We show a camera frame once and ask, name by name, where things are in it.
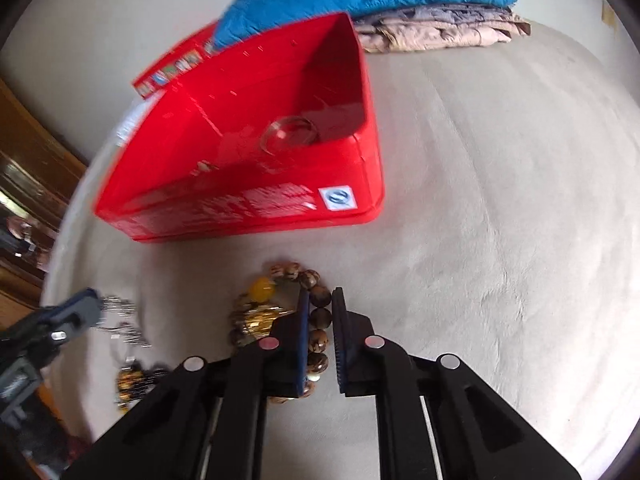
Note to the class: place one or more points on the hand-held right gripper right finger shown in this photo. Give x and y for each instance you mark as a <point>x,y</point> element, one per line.
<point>340,342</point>

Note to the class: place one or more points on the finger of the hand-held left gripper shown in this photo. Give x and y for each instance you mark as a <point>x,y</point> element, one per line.
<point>75,311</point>

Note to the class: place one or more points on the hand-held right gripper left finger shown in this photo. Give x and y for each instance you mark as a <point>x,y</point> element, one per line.
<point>302,342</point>

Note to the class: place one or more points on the red tin box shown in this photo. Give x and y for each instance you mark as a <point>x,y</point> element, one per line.
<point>240,110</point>

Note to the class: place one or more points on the wooden furniture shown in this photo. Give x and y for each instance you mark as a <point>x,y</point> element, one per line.
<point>30,150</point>

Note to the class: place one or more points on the white lace cloth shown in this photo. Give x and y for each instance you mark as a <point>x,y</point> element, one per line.
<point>129,122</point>

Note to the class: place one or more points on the clear glass bangle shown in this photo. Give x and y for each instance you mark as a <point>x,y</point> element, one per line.
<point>312,130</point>

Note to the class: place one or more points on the small red box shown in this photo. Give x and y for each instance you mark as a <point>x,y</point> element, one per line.
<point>170,67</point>

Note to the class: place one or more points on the beige printed folded blanket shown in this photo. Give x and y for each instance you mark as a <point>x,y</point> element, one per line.
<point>440,30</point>

